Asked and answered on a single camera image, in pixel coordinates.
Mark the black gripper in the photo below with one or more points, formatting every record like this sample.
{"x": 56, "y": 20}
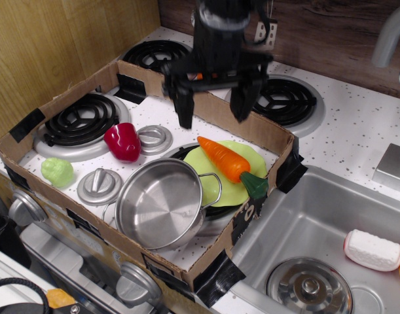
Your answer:
{"x": 216, "y": 49}

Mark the orange toy carrot green top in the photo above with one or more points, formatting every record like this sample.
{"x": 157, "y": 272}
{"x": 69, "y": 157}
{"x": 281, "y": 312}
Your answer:
{"x": 234, "y": 167}

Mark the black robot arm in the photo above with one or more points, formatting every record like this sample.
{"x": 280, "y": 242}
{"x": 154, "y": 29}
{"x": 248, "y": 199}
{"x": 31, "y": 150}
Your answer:
{"x": 217, "y": 11}

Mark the light green plastic plate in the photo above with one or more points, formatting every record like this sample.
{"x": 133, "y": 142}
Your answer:
{"x": 215, "y": 184}

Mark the black burner under plate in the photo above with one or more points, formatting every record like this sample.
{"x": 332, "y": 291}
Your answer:
{"x": 216, "y": 217}

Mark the black burner back right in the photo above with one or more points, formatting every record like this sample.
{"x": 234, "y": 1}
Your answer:
{"x": 292, "y": 103}

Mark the silver stove knob centre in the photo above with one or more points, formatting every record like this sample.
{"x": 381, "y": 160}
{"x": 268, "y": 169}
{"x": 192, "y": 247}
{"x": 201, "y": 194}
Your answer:
{"x": 154, "y": 139}

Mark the silver stove knob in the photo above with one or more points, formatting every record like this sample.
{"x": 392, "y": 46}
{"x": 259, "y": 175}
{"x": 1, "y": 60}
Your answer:
{"x": 99, "y": 187}
{"x": 154, "y": 139}

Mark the hanging silver spatula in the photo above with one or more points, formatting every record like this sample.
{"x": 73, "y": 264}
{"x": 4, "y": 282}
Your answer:
{"x": 269, "y": 44}

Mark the cardboard fence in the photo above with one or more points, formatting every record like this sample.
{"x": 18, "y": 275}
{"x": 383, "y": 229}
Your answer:
{"x": 71, "y": 218}

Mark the red toy bell pepper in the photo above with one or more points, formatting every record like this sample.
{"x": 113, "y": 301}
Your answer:
{"x": 123, "y": 142}

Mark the stainless steel pot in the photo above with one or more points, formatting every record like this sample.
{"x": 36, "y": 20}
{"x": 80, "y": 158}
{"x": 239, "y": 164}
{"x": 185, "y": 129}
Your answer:
{"x": 160, "y": 205}

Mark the black burner front left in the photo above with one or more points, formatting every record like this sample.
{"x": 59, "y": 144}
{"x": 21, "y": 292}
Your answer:
{"x": 76, "y": 133}

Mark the silver stove knob front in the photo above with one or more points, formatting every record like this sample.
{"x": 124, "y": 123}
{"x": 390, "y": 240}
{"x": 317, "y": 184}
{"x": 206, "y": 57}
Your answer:
{"x": 99, "y": 187}

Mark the stainless steel sink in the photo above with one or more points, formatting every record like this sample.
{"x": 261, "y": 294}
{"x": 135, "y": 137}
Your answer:
{"x": 312, "y": 220}

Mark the light green toy vegetable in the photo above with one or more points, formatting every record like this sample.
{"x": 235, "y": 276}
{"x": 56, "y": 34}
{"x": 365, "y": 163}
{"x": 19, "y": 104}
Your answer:
{"x": 57, "y": 171}

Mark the silver faucet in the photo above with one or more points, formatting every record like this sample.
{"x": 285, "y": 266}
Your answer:
{"x": 387, "y": 40}

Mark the silver oven knob right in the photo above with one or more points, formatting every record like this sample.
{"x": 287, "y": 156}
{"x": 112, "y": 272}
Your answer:
{"x": 135, "y": 287}

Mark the silver oven knob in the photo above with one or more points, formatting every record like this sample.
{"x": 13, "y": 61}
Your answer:
{"x": 25, "y": 210}
{"x": 135, "y": 287}

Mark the steel pot lid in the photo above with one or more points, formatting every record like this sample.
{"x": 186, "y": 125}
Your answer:
{"x": 309, "y": 285}

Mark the white and red toy food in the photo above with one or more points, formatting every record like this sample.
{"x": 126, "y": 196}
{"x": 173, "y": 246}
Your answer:
{"x": 371, "y": 251}

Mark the silver oven knob left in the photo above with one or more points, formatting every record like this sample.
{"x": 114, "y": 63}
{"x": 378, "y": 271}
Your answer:
{"x": 25, "y": 210}

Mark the yellow orange toy piece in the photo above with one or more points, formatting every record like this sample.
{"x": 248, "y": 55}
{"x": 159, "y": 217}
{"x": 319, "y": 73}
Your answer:
{"x": 58, "y": 298}

